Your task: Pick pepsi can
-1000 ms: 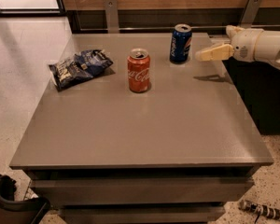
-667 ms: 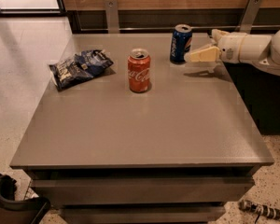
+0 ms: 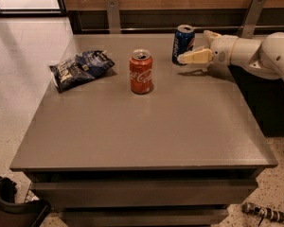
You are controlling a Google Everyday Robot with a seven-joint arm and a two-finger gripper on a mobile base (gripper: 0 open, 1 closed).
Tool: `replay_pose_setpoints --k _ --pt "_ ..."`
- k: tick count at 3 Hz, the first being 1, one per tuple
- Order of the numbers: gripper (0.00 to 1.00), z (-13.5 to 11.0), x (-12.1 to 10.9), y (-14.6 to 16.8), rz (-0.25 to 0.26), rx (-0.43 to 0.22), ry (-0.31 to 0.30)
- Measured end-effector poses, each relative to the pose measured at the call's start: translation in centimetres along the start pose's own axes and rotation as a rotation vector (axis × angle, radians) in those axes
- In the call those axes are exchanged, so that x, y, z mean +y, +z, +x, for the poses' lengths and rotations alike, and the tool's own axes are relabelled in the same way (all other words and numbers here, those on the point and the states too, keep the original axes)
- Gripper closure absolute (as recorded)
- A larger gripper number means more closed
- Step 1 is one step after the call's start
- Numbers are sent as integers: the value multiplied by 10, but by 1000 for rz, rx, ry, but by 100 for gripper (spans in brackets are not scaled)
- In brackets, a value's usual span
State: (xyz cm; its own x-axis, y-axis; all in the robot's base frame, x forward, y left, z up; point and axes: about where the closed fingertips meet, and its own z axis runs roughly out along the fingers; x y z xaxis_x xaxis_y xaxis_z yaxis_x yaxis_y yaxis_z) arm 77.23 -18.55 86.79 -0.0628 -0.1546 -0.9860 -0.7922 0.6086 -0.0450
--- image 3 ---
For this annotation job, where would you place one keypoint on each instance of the grey lower drawer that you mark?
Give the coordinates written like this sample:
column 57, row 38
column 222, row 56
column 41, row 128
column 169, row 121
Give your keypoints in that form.
column 144, row 218

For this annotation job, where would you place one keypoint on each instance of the red Coca-Cola can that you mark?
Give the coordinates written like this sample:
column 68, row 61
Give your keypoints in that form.
column 141, row 71

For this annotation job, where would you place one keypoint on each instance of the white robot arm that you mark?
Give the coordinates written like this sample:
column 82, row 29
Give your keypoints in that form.
column 261, row 58

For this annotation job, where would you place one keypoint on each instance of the metal rail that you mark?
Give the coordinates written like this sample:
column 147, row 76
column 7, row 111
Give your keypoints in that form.
column 138, row 30

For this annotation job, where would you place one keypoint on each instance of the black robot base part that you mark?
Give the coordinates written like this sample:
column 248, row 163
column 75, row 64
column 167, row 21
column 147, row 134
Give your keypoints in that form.
column 12, row 214

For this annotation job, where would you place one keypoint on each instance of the blue Pepsi can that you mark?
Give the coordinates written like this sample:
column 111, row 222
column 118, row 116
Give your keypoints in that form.
column 183, row 41

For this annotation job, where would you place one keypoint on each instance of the grey drawer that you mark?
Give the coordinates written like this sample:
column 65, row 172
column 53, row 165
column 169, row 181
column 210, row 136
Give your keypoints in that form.
column 144, row 193
column 144, row 218

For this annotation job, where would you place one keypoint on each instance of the left metal bracket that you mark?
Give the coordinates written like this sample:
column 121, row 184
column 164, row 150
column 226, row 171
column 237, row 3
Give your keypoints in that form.
column 113, row 15

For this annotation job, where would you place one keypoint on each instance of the grey upper drawer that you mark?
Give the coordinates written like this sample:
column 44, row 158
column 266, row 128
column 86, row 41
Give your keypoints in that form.
column 144, row 193

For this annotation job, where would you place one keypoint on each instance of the right metal bracket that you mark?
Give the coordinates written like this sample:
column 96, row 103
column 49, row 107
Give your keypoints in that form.
column 249, row 23

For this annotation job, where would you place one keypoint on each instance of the blue chip bag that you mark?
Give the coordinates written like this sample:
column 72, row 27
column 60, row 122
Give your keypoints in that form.
column 82, row 68

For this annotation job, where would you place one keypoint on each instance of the metal bracket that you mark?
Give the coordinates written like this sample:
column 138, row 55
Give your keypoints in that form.
column 249, row 23
column 113, row 15

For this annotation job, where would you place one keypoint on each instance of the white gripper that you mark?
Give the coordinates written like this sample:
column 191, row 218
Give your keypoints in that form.
column 221, row 50

